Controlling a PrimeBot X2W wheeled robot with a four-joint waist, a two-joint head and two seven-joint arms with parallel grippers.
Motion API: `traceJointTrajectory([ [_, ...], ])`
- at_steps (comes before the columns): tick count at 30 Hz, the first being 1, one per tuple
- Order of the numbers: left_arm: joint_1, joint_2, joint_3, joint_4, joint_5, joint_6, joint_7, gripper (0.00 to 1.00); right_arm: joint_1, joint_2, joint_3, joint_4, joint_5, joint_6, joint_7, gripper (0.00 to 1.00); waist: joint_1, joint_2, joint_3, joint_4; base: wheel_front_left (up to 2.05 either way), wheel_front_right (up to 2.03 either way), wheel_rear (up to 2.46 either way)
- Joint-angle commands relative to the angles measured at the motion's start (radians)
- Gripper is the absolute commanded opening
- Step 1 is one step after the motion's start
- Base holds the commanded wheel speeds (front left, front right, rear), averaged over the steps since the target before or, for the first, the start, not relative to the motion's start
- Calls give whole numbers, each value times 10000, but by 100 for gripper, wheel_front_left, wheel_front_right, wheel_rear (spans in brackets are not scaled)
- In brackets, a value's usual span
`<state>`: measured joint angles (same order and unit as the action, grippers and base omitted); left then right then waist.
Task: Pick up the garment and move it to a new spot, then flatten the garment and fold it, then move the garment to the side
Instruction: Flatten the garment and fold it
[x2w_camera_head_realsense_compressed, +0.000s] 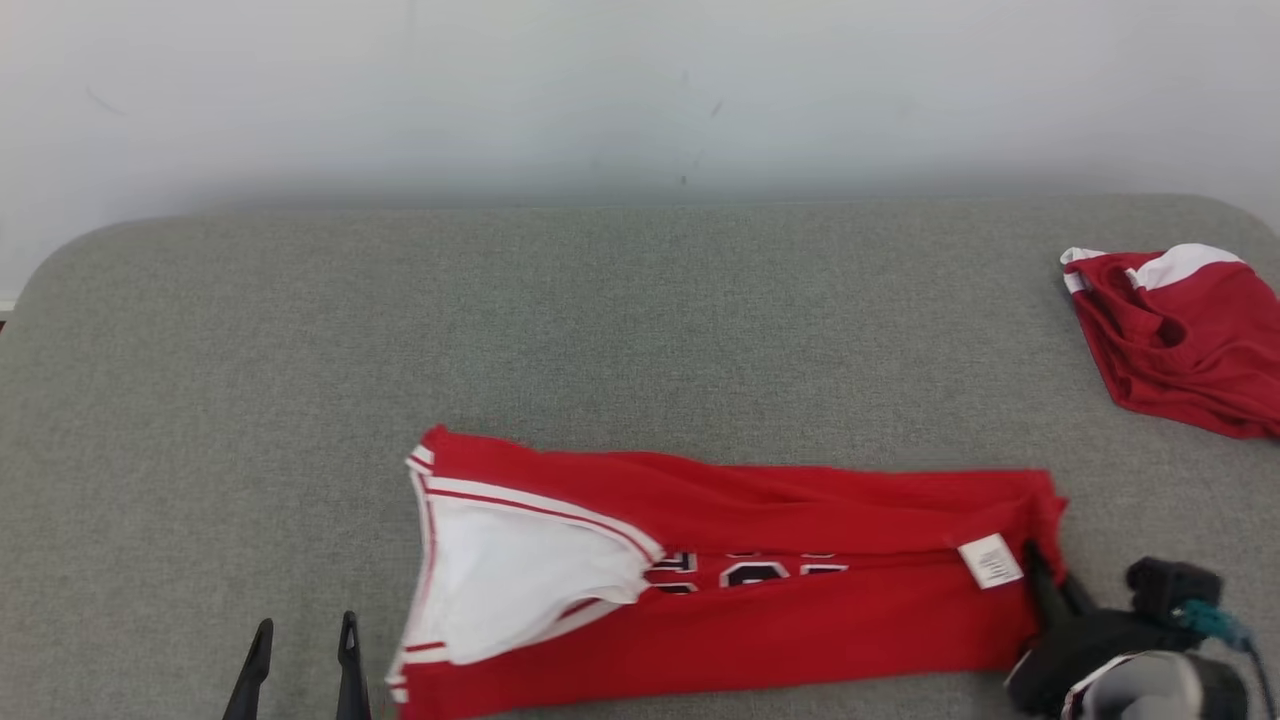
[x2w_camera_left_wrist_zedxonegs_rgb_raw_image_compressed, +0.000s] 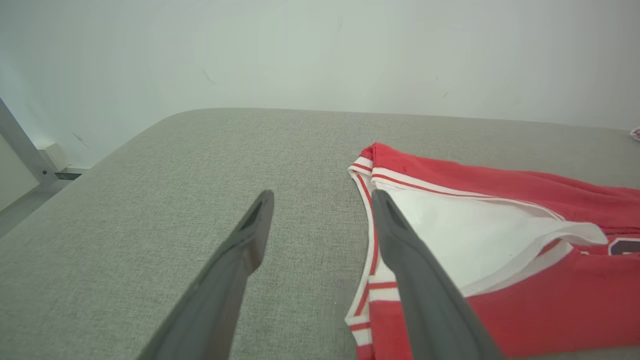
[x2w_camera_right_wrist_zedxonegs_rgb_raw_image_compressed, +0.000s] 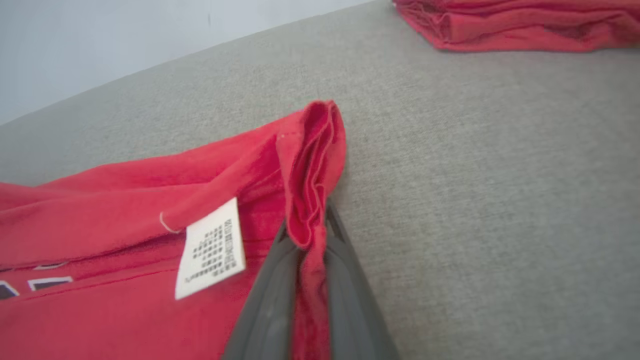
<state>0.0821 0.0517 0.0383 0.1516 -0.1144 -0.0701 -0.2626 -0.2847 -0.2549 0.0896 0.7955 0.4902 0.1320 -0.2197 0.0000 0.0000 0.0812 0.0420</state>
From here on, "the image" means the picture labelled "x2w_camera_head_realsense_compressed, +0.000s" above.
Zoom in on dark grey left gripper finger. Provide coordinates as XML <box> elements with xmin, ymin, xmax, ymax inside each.
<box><xmin>334</xmin><ymin>610</ymin><xmax>374</xmax><ymax>720</ymax></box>
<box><xmin>221</xmin><ymin>617</ymin><xmax>275</xmax><ymax>720</ymax></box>

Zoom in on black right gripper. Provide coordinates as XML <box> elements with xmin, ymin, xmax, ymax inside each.
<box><xmin>1004</xmin><ymin>539</ymin><xmax>1203</xmax><ymax>717</ymax></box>

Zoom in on red shorts with white stripe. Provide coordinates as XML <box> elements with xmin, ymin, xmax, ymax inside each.
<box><xmin>1059</xmin><ymin>243</ymin><xmax>1280</xmax><ymax>442</ymax></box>

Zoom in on red and white basketball jersey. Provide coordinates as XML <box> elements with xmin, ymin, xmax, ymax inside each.
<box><xmin>384</xmin><ymin>424</ymin><xmax>1071</xmax><ymax>720</ymax></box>

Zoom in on teal cable plug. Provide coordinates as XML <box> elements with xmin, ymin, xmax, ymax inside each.
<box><xmin>1180</xmin><ymin>598</ymin><xmax>1253</xmax><ymax>647</ymax></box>

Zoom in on thin black cable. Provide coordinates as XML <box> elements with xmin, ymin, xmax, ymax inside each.
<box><xmin>1240</xmin><ymin>630</ymin><xmax>1280</xmax><ymax>720</ymax></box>

